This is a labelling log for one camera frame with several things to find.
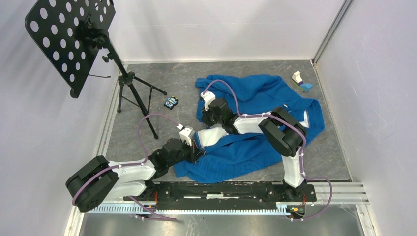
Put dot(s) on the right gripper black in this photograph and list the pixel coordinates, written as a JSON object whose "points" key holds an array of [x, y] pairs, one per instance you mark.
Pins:
{"points": [[204, 117]]}

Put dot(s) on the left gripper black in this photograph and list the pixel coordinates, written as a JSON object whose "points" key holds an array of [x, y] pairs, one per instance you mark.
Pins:
{"points": [[195, 152]]}

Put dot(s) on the blue zip-up jacket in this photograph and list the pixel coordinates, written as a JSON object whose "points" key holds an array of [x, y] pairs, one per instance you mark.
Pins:
{"points": [[237, 155]]}

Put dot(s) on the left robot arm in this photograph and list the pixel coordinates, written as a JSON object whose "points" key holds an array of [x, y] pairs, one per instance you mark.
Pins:
{"points": [[102, 180]]}

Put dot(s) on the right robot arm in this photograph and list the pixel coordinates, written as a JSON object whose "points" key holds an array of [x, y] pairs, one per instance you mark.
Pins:
{"points": [[286, 135]]}

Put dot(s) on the small blue toy robot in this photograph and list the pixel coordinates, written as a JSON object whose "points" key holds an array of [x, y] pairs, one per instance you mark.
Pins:
{"points": [[171, 102]]}

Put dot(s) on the white blue toy block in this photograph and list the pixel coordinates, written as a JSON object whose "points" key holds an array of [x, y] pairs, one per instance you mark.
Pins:
{"points": [[297, 79]]}

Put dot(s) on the black perforated music stand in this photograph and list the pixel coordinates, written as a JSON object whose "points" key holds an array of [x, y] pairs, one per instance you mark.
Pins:
{"points": [[71, 33]]}

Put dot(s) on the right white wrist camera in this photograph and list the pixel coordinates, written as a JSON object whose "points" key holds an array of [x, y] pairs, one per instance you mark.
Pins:
{"points": [[207, 97]]}

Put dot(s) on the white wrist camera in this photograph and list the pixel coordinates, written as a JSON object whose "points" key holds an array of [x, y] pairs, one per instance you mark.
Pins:
{"points": [[186, 134], [207, 97]]}

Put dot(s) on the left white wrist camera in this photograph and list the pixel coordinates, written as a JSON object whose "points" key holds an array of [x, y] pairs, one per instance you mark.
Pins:
{"points": [[186, 134]]}

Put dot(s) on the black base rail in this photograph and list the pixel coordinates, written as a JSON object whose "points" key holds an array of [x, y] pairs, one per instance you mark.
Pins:
{"points": [[260, 195]]}

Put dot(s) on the white toothed cable tray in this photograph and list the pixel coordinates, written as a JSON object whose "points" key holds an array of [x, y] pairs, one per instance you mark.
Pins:
{"points": [[134, 208]]}

